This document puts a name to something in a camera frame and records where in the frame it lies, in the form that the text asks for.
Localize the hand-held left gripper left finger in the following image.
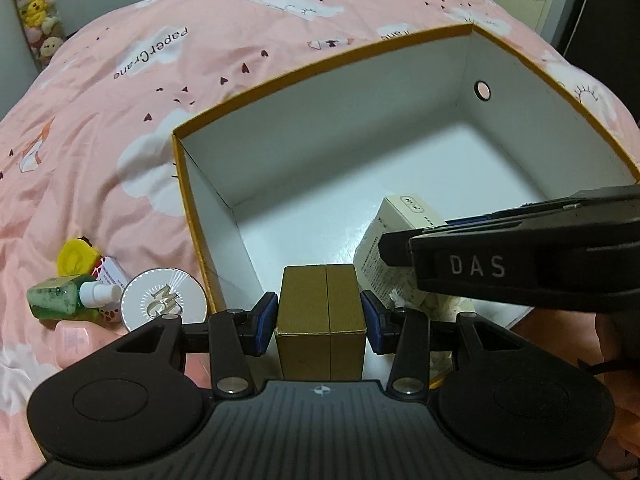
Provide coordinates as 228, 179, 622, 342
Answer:
114, 292, 279, 399

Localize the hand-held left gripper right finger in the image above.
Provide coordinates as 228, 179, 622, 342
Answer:
361, 290, 527, 397

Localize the cream crumpled packet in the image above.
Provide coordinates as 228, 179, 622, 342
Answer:
390, 289, 477, 322

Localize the pink printed blanket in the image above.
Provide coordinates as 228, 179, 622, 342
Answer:
0, 0, 640, 466

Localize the orange-rimmed storage box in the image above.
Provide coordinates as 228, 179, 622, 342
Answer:
171, 22, 640, 332

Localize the dark furniture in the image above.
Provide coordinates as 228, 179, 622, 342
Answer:
555, 0, 640, 57

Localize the green bottle with white cap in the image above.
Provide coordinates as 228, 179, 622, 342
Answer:
26, 272, 126, 322

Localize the pink rounded container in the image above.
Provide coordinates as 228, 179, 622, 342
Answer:
54, 319, 132, 370

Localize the round silver compact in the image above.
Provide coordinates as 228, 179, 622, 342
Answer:
120, 268, 211, 334

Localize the gold cardboard box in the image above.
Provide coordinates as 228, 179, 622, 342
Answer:
274, 265, 368, 382

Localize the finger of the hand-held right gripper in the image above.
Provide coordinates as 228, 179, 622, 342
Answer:
378, 229, 426, 267
444, 185, 640, 232

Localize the red and white small box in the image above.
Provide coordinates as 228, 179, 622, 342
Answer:
92, 255, 134, 324

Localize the white printed carton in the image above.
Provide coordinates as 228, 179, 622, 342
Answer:
354, 196, 449, 307

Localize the hanging plush toy display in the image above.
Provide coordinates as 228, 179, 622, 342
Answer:
9, 0, 67, 70

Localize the yellow round container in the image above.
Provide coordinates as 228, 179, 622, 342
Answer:
56, 237, 104, 279

